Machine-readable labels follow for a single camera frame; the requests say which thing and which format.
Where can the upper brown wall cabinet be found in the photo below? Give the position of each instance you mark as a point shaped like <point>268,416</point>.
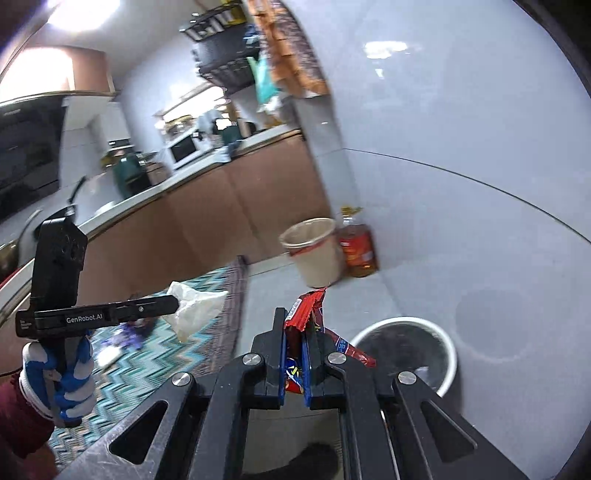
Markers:
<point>42,70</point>

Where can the teal plastic bag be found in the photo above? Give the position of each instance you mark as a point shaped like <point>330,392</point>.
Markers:
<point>266,89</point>

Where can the white rimmed trash bin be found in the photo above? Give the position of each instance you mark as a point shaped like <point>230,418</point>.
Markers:
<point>412,344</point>

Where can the brown kitchen base cabinets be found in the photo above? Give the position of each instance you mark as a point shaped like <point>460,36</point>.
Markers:
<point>201,222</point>

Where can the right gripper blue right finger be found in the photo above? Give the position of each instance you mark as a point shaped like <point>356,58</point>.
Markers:
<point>323,387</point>

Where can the green kettle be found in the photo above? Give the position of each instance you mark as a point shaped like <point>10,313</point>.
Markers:
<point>231,134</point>

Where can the beige waste basket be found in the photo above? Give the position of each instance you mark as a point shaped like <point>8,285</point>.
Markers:
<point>314,248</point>

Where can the red snack wrapper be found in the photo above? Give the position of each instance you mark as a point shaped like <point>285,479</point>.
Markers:
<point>308,310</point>

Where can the cooking oil bottle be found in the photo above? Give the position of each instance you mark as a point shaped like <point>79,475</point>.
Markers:
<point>356,241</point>

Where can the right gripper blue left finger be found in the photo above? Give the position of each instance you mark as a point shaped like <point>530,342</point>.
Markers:
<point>270,388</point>

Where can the white paper tissue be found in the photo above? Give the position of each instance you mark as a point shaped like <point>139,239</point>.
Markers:
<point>194,306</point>

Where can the zigzag patterned floor mat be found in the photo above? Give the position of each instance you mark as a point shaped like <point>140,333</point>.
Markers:
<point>133,361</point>

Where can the orange patterned apron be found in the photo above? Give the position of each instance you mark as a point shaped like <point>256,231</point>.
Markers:
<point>293,64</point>

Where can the left blue white gloved hand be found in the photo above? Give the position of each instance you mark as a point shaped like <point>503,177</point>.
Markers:
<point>61,394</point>

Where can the purple plastic wrapper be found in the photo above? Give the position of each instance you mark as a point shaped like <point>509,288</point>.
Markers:
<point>130,335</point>

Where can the black dish rack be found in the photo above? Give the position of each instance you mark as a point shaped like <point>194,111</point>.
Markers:
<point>219,49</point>

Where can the white microwave oven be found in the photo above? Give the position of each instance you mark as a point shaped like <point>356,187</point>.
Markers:
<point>184,149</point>

